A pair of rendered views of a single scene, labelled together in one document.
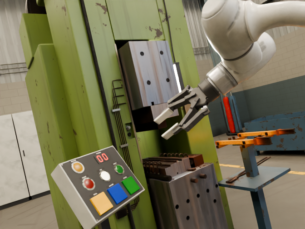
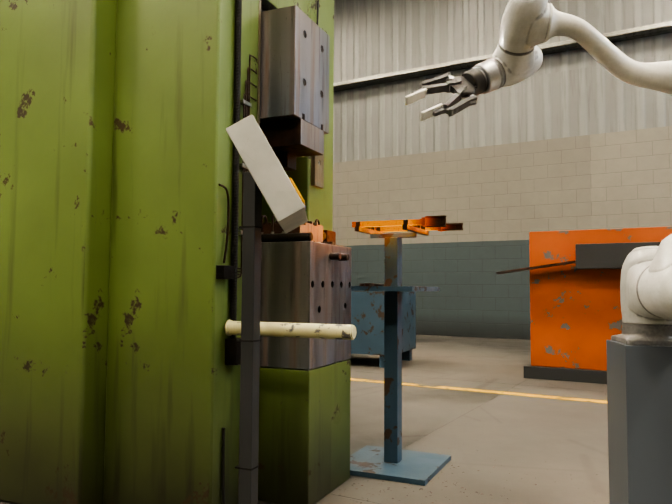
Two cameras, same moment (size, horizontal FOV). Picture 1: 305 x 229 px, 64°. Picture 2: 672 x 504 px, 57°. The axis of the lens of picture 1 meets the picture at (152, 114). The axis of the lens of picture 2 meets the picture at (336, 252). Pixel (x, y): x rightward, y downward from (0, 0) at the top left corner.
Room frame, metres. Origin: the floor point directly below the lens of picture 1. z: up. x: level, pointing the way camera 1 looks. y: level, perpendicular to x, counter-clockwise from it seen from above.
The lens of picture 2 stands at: (-0.47, 1.07, 0.75)
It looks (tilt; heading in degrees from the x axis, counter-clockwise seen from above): 3 degrees up; 327
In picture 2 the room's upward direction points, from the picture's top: straight up
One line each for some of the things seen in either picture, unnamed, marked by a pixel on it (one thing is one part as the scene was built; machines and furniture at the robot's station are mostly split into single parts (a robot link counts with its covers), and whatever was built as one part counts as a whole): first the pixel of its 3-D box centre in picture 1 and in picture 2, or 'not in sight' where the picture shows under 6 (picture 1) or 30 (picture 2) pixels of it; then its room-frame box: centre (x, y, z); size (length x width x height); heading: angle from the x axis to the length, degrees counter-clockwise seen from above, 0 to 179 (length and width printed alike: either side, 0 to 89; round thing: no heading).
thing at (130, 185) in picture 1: (130, 185); not in sight; (1.15, 0.18, 1.01); 0.07 x 0.05 x 0.07; 149
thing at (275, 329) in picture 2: not in sight; (288, 329); (1.24, 0.15, 0.62); 0.44 x 0.05 x 0.05; 34
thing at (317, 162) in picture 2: (189, 112); (317, 167); (1.79, -0.27, 1.27); 0.09 x 0.02 x 0.17; 124
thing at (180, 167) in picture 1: (159, 165); (263, 234); (1.68, 0.03, 0.96); 0.42 x 0.20 x 0.09; 34
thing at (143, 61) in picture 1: (144, 79); (270, 83); (1.71, 0.00, 1.56); 0.42 x 0.39 x 0.40; 34
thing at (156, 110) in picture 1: (147, 115); (264, 142); (1.68, 0.03, 1.32); 0.42 x 0.20 x 0.10; 34
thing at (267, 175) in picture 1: (253, 176); (393, 288); (1.65, -0.57, 0.75); 0.40 x 0.30 x 0.02; 123
